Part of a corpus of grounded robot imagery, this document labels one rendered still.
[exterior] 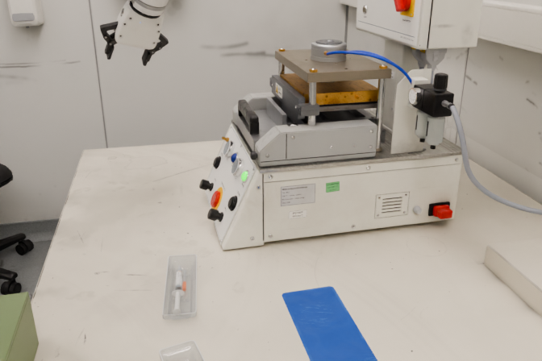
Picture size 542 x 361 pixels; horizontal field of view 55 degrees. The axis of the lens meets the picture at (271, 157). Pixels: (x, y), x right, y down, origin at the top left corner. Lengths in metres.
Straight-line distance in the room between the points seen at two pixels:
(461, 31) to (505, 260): 0.45
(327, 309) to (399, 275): 0.18
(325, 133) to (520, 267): 0.44
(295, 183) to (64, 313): 0.49
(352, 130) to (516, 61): 0.61
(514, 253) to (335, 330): 0.40
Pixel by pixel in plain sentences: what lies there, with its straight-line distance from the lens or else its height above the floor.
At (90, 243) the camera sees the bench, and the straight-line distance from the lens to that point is 1.19.
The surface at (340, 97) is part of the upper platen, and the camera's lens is 1.11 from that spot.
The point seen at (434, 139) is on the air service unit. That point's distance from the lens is 1.05.
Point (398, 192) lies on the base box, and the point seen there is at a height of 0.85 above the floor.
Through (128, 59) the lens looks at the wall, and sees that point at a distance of 2.54.
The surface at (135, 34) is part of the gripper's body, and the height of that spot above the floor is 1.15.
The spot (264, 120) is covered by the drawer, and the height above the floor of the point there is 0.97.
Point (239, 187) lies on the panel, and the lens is 1.11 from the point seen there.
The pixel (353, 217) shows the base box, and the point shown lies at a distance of 1.15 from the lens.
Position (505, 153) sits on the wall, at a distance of 1.59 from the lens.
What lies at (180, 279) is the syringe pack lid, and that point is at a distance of 0.99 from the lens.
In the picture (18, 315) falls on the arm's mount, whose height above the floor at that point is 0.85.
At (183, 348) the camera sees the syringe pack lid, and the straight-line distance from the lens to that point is 0.85.
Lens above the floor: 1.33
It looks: 21 degrees down
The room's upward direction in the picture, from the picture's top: straight up
